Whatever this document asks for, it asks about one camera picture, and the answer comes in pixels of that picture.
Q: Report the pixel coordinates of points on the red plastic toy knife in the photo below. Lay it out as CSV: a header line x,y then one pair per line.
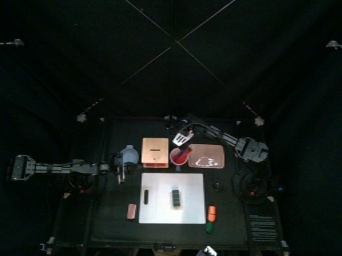
x,y
185,152

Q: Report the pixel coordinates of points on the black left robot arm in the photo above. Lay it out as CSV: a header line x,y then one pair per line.
x,y
54,167

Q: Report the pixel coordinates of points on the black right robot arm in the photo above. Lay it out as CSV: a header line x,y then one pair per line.
x,y
252,150

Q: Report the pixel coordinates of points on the blue plastic toy knife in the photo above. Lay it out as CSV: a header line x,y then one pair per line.
x,y
180,156

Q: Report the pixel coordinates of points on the dark green toy sushi roll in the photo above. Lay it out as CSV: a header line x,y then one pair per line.
x,y
177,198

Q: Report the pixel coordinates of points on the white cutting board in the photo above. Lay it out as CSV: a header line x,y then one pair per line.
x,y
192,206

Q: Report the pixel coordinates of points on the pale translucent plastic bottle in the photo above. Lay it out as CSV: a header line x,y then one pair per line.
x,y
130,156

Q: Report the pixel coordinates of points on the wooden box with slot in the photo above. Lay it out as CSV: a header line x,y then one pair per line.
x,y
156,151

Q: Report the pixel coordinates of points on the red plastic cup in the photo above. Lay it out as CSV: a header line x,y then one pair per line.
x,y
178,160

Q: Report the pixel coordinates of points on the small dark metal cup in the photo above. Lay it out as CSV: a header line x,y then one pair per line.
x,y
217,185

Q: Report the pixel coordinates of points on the green toy carrot top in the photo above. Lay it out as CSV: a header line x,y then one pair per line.
x,y
210,227

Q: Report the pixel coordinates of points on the small white object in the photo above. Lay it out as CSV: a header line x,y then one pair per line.
x,y
208,251

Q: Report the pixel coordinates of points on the printed label sheet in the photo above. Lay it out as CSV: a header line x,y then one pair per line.
x,y
263,228

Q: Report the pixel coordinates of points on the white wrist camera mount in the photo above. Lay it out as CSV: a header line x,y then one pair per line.
x,y
182,139

